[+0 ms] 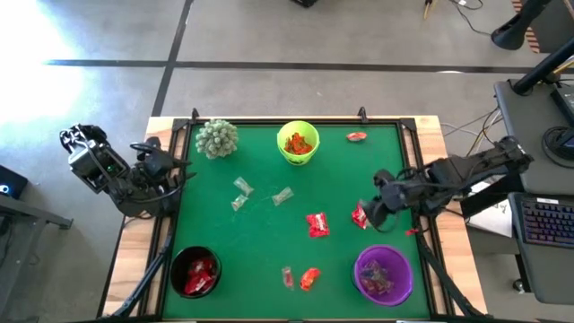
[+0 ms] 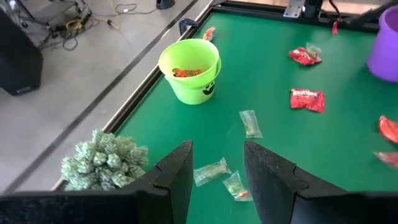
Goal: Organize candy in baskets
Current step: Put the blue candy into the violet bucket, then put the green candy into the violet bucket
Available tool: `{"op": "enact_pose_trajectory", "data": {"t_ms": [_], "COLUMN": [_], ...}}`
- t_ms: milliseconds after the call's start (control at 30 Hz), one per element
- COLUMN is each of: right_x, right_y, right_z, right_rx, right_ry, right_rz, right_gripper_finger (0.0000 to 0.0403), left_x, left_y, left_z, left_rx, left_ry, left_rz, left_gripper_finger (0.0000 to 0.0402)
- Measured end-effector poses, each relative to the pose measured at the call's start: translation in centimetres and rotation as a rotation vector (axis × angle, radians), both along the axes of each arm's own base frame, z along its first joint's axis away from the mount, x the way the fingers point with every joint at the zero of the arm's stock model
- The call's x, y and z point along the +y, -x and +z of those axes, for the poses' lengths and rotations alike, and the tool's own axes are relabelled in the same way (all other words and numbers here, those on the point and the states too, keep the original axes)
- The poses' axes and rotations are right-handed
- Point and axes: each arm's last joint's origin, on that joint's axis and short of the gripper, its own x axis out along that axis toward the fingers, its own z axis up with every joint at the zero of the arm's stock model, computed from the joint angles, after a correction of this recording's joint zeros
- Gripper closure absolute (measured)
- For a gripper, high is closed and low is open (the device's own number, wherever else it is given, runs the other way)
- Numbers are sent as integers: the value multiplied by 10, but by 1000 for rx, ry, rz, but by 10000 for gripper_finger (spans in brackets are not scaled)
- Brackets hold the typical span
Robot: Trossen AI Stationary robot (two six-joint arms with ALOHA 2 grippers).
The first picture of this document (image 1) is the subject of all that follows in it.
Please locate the black support strut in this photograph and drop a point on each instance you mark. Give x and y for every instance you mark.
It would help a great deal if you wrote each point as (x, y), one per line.
(441, 276)
(151, 265)

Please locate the orange striped object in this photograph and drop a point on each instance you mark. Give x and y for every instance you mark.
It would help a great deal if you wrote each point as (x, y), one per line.
(533, 40)

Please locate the green felt mat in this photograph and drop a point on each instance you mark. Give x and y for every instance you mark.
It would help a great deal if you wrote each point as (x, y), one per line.
(260, 242)

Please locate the clear-wrapped green candy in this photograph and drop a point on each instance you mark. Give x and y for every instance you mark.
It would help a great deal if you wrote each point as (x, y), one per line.
(239, 202)
(380, 283)
(282, 196)
(243, 185)
(367, 273)

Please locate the wooden table board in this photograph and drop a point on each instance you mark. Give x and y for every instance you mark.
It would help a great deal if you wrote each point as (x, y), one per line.
(455, 255)

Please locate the black tapered stand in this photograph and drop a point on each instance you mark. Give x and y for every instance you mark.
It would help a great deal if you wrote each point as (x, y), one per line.
(511, 35)

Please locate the grey laptop with backlit keyboard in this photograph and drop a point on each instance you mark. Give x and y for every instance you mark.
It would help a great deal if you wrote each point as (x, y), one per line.
(551, 273)

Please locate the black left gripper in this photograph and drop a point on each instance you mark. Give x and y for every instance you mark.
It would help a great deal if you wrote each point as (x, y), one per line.
(159, 172)

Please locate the black plastic bucket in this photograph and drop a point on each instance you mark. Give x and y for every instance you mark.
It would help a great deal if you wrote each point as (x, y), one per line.
(179, 269)

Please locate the black slanted pole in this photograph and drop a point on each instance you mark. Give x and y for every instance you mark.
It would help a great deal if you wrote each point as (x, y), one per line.
(542, 67)

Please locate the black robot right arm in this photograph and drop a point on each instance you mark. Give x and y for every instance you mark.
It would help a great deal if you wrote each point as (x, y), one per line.
(471, 170)

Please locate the small orange-red wrapped candy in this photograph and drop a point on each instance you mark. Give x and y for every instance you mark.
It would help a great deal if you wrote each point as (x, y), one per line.
(356, 136)

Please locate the purple plastic bucket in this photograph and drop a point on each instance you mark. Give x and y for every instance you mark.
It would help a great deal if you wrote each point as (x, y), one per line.
(399, 287)

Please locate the small red tag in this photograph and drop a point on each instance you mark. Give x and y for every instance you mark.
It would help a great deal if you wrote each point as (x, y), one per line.
(411, 232)

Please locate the lime green pumpkin-face bucket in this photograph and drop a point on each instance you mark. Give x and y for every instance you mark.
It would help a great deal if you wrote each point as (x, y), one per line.
(287, 130)

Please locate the clear-wrapped red candy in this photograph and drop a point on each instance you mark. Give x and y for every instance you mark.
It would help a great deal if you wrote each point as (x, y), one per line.
(287, 277)

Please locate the red white KitKat bar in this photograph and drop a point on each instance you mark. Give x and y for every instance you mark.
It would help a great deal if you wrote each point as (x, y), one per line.
(190, 287)

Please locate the yellow-tipped wooden stick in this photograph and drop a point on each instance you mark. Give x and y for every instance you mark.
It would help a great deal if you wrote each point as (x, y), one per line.
(428, 8)

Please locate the black table clamp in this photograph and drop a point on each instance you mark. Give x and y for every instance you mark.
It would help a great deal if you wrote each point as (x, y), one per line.
(362, 114)
(194, 114)

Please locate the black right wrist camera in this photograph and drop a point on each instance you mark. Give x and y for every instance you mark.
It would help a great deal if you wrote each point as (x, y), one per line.
(374, 214)

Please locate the dark device on desk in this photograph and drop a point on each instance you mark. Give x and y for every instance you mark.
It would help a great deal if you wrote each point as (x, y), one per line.
(564, 103)

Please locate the red Skittles pack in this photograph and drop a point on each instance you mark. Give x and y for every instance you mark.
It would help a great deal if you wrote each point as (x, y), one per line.
(205, 281)
(317, 224)
(358, 215)
(202, 267)

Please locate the black caster wheel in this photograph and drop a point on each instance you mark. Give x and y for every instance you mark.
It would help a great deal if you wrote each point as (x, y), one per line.
(519, 285)

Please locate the grey desk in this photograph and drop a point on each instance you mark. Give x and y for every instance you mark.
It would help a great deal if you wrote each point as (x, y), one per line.
(529, 107)

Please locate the round black puck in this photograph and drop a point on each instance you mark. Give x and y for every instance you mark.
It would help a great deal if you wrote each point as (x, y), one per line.
(558, 143)

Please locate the white paper sheet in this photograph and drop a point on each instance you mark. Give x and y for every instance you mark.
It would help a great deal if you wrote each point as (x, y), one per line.
(493, 220)

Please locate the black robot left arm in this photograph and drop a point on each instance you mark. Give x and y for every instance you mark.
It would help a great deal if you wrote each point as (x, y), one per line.
(94, 161)

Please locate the grey side table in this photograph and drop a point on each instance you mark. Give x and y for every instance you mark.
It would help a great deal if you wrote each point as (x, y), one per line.
(18, 207)

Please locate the spiky pale green plant ball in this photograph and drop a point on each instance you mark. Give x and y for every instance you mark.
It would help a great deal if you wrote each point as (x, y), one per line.
(216, 138)

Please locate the black aluminium table frame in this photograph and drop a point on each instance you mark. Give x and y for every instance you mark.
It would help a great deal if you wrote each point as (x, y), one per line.
(269, 120)

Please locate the orange Reese's pack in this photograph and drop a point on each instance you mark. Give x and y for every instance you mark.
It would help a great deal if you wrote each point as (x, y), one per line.
(309, 278)
(293, 143)
(306, 147)

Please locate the black box with blue light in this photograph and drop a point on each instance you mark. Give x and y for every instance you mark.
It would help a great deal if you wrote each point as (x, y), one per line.
(11, 181)

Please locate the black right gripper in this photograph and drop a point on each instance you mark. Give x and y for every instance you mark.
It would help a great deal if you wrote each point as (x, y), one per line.
(397, 193)

